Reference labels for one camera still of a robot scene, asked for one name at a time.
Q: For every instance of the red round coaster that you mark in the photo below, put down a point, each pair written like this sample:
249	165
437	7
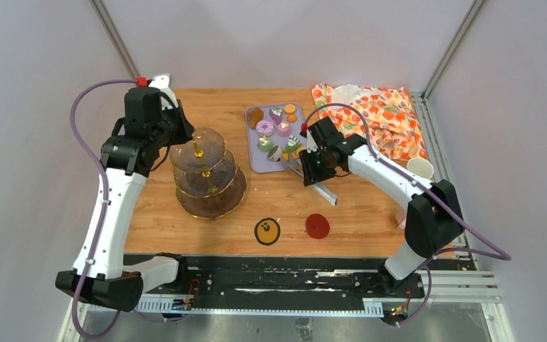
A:
317	226

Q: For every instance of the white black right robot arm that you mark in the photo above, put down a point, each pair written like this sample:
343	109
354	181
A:
432	208

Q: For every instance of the round yellow biscuit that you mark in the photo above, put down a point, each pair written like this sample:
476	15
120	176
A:
298	151

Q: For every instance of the purple heart cake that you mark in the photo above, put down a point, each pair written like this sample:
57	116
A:
275	114

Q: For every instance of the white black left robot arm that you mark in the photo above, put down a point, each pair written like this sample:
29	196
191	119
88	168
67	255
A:
98	276

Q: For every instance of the light green mug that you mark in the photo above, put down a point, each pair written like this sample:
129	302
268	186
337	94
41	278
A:
420	168

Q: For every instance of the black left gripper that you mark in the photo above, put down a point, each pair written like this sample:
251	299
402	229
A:
186	129

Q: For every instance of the metal serving tongs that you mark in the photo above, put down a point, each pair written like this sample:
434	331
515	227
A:
294	165

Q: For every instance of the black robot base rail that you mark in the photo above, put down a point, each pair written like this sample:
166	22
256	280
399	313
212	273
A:
288	286

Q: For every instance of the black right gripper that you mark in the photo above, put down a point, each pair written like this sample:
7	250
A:
310	175

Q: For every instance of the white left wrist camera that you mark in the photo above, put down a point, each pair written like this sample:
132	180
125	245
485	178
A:
162	82

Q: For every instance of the pink sugared dome cake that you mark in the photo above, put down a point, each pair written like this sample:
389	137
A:
284	129

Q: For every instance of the floral orange cloth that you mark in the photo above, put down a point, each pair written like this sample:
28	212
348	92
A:
393	126

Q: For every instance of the orange round tart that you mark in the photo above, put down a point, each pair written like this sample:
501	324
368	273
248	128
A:
289	109

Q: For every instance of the three-tier glass cake stand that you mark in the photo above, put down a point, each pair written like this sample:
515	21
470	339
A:
209	182

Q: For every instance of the green layered cake slice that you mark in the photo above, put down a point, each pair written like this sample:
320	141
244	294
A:
293	143

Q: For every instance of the lavender dessert tray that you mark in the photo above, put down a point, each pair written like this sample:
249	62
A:
258	160

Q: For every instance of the yellow chick coaster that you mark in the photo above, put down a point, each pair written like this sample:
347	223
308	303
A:
267	231

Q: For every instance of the brown cookie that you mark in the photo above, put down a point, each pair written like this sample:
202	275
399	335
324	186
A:
254	116

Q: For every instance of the small orange shell cookie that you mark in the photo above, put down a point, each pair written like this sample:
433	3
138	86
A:
291	117

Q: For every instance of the green sugared dome cake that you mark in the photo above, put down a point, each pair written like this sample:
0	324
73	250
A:
265	144

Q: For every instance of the grey chocolate cone cake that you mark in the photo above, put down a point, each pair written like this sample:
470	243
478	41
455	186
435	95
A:
275	154

